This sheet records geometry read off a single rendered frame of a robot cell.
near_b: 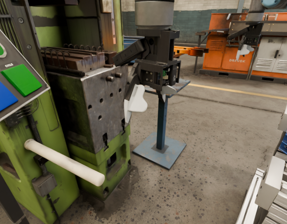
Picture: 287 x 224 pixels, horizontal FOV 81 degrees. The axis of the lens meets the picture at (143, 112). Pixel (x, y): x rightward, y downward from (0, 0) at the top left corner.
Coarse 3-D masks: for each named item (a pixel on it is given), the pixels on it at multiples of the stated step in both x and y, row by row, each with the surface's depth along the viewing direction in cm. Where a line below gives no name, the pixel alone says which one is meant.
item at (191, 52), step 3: (174, 48) 122; (192, 48) 115; (174, 51) 120; (180, 51) 118; (183, 51) 117; (186, 51) 116; (189, 51) 114; (192, 51) 114; (195, 51) 113; (198, 51) 112; (201, 51) 111; (189, 54) 115; (192, 54) 115; (195, 54) 114; (198, 54) 113; (201, 54) 112
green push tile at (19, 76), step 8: (0, 72) 41; (8, 72) 42; (16, 72) 44; (24, 72) 46; (8, 80) 42; (16, 80) 43; (24, 80) 45; (32, 80) 47; (16, 88) 43; (24, 88) 44; (32, 88) 46; (24, 96) 44
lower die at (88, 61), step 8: (48, 48) 98; (64, 48) 98; (48, 56) 87; (56, 56) 87; (72, 56) 84; (80, 56) 82; (88, 56) 83; (96, 56) 88; (104, 56) 93; (56, 64) 85; (64, 64) 82; (72, 64) 80; (80, 64) 80; (88, 64) 85; (96, 64) 89; (104, 64) 95
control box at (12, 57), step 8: (0, 32) 46; (0, 40) 44; (8, 40) 47; (8, 48) 46; (16, 48) 48; (0, 56) 42; (8, 56) 45; (16, 56) 47; (0, 64) 42; (8, 64) 44; (16, 64) 46; (24, 64) 48; (32, 72) 49; (0, 80) 40; (40, 80) 51; (8, 88) 41; (40, 88) 50; (48, 88) 52; (16, 96) 42; (32, 96) 46; (16, 104) 41; (24, 104) 43; (0, 112) 37; (8, 112) 38; (0, 120) 36
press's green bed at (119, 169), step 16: (128, 128) 125; (112, 144) 111; (128, 144) 133; (80, 160) 111; (96, 160) 100; (112, 160) 131; (128, 160) 139; (112, 176) 122; (96, 192) 120; (112, 192) 127
